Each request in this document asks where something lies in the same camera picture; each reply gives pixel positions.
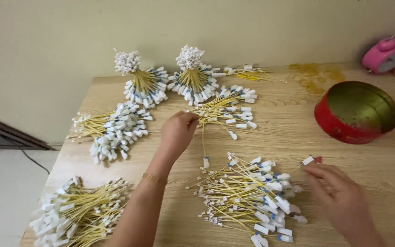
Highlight red round tin gold inside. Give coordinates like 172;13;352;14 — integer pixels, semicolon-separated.
314;81;395;145

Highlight single yellow cable white connector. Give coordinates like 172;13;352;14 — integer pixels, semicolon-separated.
201;125;211;169

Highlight small thin yellow cable bunch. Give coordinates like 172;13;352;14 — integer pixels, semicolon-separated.
217;64;287;84

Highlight person's left hand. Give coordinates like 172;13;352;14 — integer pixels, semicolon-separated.
159;110;200;159

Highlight long heaped yellow cable pile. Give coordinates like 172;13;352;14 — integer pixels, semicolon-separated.
67;100;154;165

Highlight black power cord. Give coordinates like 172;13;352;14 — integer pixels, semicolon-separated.
19;147;51;175

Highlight large spread yellow cable pile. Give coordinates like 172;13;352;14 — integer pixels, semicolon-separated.
185;152;308;247

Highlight thin gold bracelet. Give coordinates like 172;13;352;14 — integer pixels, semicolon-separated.
141;172;168;185

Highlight yellow cable pile blank connectors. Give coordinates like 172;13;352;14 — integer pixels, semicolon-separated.
29;176;133;247

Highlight fanned yellow cable pile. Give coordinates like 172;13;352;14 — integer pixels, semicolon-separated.
187;85;258;140

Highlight pink alarm clock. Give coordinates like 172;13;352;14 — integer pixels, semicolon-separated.
361;29;395;75

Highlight person's right hand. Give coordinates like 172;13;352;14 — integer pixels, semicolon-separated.
301;163;370;238

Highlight tied upright yellow cable bundle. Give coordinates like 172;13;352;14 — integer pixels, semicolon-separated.
167;44;226;106
114;49;169;109

